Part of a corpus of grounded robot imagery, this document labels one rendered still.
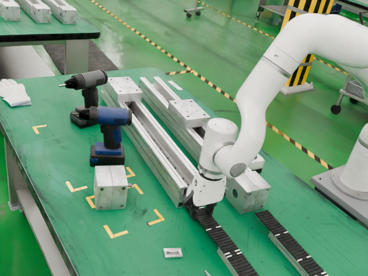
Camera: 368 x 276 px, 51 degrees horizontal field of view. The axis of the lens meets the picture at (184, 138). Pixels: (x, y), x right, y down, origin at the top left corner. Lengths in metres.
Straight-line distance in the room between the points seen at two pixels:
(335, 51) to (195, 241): 0.65
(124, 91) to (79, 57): 1.24
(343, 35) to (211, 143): 0.43
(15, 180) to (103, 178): 1.01
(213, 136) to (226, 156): 0.07
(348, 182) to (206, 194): 0.63
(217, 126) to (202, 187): 0.19
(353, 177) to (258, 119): 0.64
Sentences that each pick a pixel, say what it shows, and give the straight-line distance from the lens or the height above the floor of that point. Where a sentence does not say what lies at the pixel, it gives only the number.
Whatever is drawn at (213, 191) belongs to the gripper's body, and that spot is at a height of 0.91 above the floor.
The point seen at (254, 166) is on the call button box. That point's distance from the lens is 1.49.
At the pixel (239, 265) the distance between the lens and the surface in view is 1.11.
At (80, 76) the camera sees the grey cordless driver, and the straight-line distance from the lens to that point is 1.53.
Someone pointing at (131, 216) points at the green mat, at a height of 0.78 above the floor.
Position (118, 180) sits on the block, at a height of 0.87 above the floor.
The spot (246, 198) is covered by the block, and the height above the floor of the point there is 0.85.
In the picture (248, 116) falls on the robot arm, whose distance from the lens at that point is 1.00.
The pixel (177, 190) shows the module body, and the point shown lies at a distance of 1.24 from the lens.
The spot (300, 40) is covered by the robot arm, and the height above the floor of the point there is 1.37.
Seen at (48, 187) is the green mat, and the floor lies 0.78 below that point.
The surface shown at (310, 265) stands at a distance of 1.20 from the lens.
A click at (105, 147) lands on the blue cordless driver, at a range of 1.38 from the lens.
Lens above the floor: 1.62
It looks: 31 degrees down
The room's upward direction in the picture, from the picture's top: 11 degrees clockwise
